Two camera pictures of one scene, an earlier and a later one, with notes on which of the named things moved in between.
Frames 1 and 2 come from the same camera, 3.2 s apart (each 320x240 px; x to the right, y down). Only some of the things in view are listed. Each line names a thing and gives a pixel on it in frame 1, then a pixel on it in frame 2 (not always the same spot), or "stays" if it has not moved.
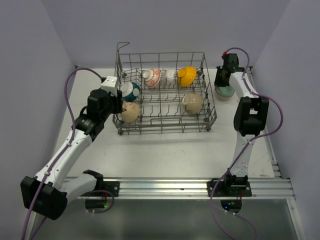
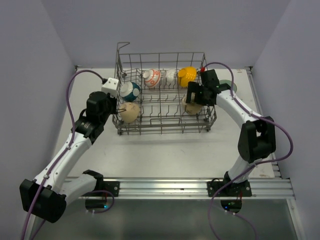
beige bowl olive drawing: [193, 102] stays
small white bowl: [170, 75] stays
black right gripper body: [219, 81] to [202, 97]
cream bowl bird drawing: [132, 112] stays
